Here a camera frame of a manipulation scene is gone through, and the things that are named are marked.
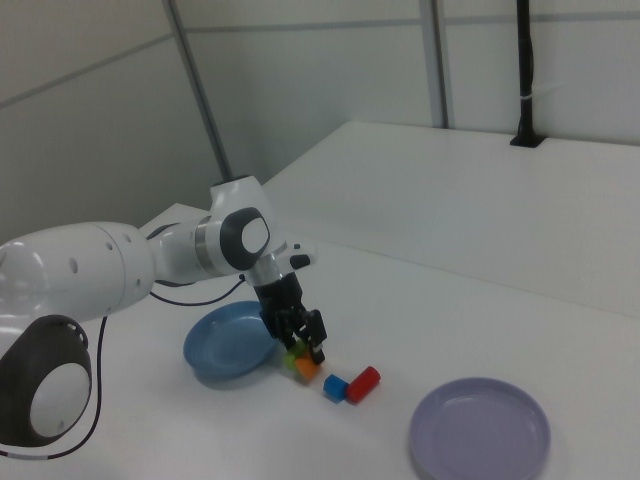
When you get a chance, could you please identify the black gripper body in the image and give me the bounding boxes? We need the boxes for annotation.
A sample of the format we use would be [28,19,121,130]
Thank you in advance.
[252,272,308,341]

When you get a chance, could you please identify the green block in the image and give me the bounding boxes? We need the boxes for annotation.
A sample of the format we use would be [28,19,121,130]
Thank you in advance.
[281,339,307,372]

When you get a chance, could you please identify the orange block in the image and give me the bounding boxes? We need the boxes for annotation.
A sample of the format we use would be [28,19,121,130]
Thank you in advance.
[294,355,321,384]

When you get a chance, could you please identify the blue block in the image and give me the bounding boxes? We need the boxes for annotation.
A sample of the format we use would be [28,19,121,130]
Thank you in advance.
[322,373,350,404]

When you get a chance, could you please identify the red cylinder block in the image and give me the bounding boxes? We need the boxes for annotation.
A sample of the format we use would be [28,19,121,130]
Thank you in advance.
[345,365,383,404]

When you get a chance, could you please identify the blue plate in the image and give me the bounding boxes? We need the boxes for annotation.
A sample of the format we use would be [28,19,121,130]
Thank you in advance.
[182,301,279,382]

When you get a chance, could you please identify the purple plate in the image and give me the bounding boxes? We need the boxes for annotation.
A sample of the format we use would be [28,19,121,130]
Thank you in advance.
[408,377,552,480]

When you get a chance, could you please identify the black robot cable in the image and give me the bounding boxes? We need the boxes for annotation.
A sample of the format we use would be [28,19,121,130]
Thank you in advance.
[0,223,246,460]

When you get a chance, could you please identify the grey partition post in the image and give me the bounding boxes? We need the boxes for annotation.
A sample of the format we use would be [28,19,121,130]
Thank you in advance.
[162,0,237,182]
[428,0,451,129]

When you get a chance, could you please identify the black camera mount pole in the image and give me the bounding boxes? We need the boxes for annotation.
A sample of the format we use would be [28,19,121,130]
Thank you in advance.
[509,0,545,149]

